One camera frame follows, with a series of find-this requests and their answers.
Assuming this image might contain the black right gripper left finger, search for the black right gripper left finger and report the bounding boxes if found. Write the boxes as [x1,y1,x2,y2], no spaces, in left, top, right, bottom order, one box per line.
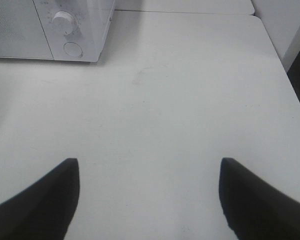
[0,158,80,240]

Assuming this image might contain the white microwave oven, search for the white microwave oven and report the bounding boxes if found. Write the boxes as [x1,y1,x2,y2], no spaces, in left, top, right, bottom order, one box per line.
[0,0,116,63]

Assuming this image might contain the white microwave door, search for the white microwave door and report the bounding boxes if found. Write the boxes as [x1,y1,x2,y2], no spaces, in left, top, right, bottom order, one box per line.
[0,0,53,60]

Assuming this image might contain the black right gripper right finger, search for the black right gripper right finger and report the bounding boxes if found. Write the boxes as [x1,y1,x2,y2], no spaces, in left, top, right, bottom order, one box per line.
[218,157,300,240]

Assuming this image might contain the white lower microwave knob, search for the white lower microwave knob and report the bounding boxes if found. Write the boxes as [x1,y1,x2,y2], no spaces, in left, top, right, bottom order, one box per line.
[52,11,78,35]

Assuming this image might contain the round door release button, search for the round door release button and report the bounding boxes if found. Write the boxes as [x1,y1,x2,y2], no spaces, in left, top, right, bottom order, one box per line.
[63,42,83,58]

